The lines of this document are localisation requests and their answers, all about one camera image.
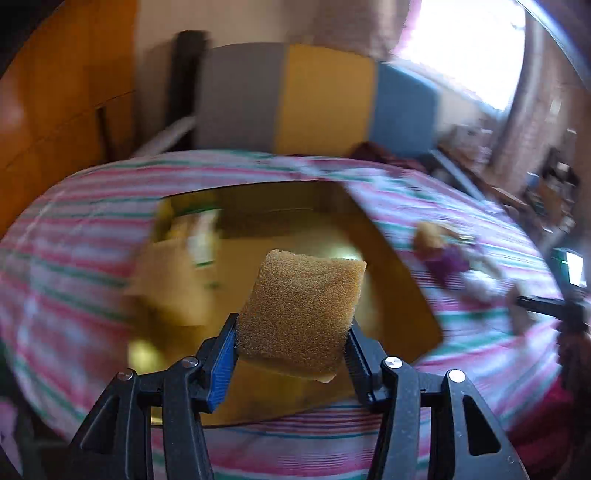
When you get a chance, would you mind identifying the gold metal tin tray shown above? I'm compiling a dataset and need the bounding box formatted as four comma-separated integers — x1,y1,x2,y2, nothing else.
127,180,444,428

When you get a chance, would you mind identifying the dark red cloth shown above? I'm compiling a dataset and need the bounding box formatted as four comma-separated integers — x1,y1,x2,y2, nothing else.
346,141,416,169

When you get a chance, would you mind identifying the pale checked curtain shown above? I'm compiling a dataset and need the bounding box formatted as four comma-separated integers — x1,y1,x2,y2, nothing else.
286,0,426,61

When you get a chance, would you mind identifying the wooden wardrobe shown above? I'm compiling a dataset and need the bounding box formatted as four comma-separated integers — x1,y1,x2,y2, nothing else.
0,0,139,232

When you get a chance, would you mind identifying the small purple toy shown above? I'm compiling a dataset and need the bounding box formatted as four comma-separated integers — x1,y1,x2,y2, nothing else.
422,244,472,287

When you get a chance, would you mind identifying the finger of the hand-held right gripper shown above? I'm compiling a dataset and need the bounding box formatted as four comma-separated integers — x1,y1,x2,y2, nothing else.
515,295,566,319

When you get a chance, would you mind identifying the wooden side table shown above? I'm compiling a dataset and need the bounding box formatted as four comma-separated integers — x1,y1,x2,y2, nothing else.
434,134,527,208

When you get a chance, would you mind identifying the green yellow snack packet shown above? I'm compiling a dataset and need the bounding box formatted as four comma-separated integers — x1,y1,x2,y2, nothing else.
157,194,227,287

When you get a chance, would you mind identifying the black roll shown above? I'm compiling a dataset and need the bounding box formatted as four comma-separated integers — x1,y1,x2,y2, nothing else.
166,30,208,134

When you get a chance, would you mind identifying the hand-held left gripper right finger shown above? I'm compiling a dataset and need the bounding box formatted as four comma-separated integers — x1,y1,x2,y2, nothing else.
344,323,527,480

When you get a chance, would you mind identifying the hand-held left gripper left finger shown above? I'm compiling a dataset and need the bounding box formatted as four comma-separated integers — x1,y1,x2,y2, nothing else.
69,313,238,480

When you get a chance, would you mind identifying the yellow sponge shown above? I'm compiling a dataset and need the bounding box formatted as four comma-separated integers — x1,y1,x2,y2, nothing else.
235,249,368,384
127,240,218,326

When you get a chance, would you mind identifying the small tan object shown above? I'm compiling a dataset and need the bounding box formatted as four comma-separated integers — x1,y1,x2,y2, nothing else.
413,222,460,252

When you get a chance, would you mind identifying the grey yellow blue chair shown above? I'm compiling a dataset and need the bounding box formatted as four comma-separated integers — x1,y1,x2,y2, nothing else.
134,42,485,199

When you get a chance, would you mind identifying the person's red clothing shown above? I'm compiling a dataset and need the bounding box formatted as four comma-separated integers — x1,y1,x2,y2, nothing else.
503,369,583,472

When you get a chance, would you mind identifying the checked side curtain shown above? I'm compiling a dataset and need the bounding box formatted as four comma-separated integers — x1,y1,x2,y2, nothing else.
494,18,555,171

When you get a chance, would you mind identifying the striped tablecloth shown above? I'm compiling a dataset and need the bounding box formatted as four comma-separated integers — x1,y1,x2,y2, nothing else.
0,150,575,480

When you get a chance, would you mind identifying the white crumpled ball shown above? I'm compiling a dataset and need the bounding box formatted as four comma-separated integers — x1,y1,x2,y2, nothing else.
462,270,504,303

